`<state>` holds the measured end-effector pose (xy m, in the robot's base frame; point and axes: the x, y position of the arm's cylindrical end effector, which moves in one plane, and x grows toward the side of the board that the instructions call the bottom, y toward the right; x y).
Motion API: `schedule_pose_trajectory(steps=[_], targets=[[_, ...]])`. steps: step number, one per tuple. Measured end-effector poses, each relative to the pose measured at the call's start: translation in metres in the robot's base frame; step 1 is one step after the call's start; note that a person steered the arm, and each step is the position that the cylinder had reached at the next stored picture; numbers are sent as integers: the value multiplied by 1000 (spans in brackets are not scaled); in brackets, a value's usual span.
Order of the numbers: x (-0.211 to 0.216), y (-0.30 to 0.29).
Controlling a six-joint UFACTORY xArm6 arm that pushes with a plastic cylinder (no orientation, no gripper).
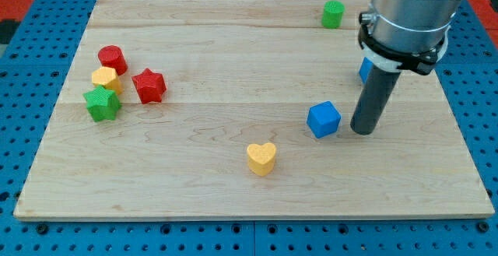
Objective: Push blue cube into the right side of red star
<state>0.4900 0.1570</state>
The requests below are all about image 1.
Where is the black clamp ring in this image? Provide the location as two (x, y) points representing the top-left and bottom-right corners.
(357, 11), (449, 76)

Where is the red star block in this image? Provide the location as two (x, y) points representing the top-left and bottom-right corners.
(132, 68), (167, 104)

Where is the green star block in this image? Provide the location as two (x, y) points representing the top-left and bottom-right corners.
(83, 85), (121, 122)

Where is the blue block behind rod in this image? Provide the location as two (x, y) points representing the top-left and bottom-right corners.
(359, 58), (374, 85)

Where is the green cylinder block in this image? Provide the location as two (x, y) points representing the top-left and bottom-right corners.
(321, 0), (345, 29)

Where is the wooden board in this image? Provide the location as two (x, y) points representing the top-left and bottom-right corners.
(14, 0), (494, 222)

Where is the red cylinder block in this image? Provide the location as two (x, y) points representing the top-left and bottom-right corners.
(97, 45), (128, 75)

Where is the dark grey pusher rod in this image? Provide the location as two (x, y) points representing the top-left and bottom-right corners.
(350, 65), (401, 135)

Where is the yellow hexagon block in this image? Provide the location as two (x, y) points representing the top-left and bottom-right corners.
(91, 66), (123, 95)

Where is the yellow heart block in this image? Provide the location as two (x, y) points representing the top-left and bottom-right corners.
(246, 142), (277, 177)

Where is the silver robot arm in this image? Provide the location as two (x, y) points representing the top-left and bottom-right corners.
(361, 0), (461, 53)

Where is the blue cube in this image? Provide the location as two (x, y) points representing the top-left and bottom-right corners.
(307, 101), (342, 139)

